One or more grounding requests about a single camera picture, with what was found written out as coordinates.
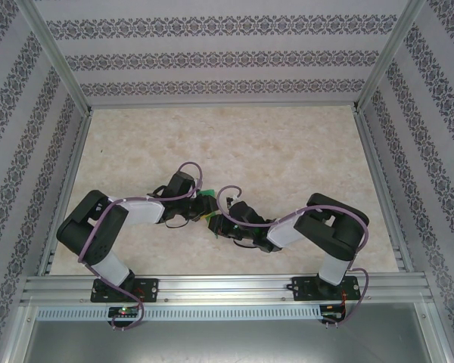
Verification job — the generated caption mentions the green cloth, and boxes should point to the green cloth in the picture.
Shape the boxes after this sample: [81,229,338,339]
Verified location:
[196,188,224,241]

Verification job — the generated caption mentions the grey sheet metal panel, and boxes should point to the grey sheet metal panel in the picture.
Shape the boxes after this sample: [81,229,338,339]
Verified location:
[22,320,440,363]

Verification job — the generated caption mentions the small circuit board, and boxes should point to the small circuit board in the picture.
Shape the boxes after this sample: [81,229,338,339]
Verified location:
[321,303,345,322]
[108,306,139,318]

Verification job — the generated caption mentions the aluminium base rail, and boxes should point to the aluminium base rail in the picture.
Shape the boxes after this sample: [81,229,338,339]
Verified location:
[20,275,428,303]

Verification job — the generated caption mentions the grey slotted cable duct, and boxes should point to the grey slotted cable duct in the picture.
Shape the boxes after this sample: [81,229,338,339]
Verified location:
[36,304,322,321]

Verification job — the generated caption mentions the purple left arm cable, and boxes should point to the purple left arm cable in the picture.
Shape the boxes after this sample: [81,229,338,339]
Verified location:
[76,161,207,332]

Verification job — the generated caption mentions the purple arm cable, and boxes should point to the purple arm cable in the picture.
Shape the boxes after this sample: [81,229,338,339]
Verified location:
[76,161,207,332]
[216,184,373,330]

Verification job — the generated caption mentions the aluminium side rail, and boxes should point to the aluminium side rail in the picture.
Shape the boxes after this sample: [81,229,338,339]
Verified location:
[353,109,415,273]
[37,111,94,275]

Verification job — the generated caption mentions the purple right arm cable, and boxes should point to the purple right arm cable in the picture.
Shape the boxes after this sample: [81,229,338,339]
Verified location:
[216,184,373,330]

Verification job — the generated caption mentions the aluminium frame post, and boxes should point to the aluminium frame post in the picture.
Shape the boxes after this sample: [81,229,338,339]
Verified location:
[353,0,428,114]
[20,0,94,114]

